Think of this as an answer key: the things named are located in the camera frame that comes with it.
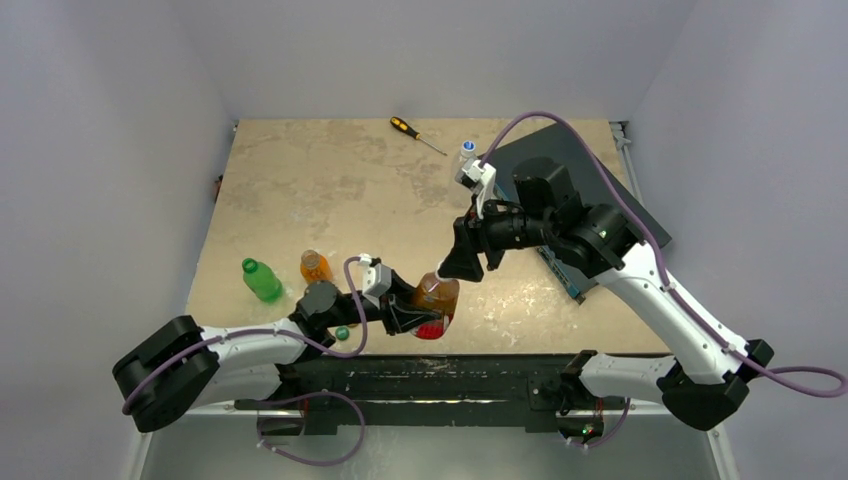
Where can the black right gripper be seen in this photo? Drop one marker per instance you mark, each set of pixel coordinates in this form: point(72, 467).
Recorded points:
point(481, 240)

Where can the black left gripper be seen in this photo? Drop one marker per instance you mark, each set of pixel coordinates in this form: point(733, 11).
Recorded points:
point(399, 312)

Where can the tea bottle with yellow-red label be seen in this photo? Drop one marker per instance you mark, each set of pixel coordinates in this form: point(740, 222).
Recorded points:
point(439, 295)

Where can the green bottle cap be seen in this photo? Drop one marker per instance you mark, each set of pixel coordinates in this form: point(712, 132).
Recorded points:
point(342, 333)

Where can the clear plastic bottle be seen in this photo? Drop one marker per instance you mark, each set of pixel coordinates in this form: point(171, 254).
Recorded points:
point(467, 172)

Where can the green plastic bottle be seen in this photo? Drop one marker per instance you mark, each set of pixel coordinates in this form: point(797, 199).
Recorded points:
point(261, 280)

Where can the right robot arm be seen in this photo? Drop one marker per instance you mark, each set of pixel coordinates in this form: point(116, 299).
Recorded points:
point(702, 381)

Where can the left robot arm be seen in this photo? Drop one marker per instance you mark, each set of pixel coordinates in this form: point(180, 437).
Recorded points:
point(183, 365)

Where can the orange juice bottle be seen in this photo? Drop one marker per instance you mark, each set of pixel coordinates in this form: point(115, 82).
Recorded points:
point(314, 267)

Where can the yellow-black screwdriver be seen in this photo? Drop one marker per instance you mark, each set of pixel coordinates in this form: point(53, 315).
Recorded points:
point(404, 127)

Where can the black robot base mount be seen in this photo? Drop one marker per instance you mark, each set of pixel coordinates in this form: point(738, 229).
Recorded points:
point(535, 392)

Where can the dark blue network switch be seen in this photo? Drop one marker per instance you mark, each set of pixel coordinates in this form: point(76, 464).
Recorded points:
point(563, 147)

